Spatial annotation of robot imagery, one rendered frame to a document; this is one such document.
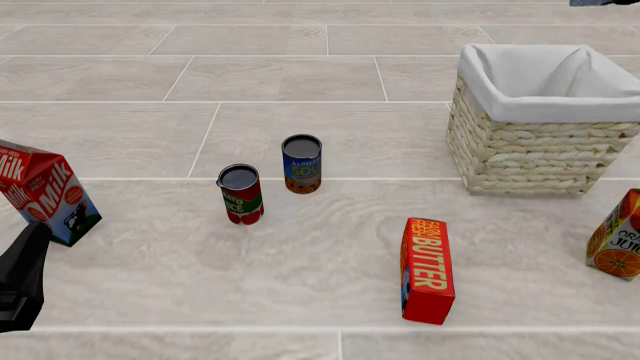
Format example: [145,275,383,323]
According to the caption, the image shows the red butter box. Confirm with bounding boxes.
[399,216,457,327]

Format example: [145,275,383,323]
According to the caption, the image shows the orange juice carton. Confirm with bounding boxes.
[585,188,640,282]

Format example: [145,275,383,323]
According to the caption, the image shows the dark object at wall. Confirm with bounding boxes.
[569,0,640,8]

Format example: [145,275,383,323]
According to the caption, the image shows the woven basket with white liner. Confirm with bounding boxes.
[445,42,640,196]

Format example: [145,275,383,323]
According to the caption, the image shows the blue alphabet soup tin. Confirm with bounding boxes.
[280,133,323,195]

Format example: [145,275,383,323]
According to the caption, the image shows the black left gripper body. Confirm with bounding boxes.
[0,279,46,333]

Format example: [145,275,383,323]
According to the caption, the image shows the red and white milk carton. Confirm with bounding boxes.
[0,138,103,248]

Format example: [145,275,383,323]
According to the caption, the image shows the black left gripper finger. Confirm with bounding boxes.
[0,220,53,293]

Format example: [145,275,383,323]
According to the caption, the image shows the tomato sauce tin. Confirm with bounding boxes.
[215,162,265,226]

